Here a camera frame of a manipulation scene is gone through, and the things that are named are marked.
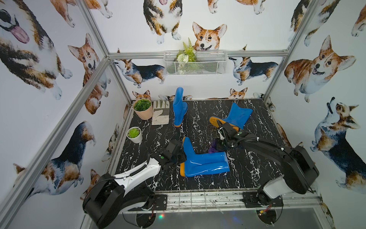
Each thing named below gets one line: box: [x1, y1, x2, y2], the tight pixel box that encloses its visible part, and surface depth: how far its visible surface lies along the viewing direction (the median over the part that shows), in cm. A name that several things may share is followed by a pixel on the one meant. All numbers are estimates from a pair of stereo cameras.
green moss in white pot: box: [127, 127, 140, 139], surface depth 92 cm
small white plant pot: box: [125, 126, 143, 144], surface depth 92 cm
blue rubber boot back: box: [209, 102, 254, 133], surface depth 112 cm
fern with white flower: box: [176, 37, 197, 64], surface depth 84 cm
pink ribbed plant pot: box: [132, 101, 153, 121], surface depth 104 cm
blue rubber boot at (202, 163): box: [180, 136, 231, 177], surface depth 82 cm
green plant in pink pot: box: [133, 99, 152, 112], surface depth 105 cm
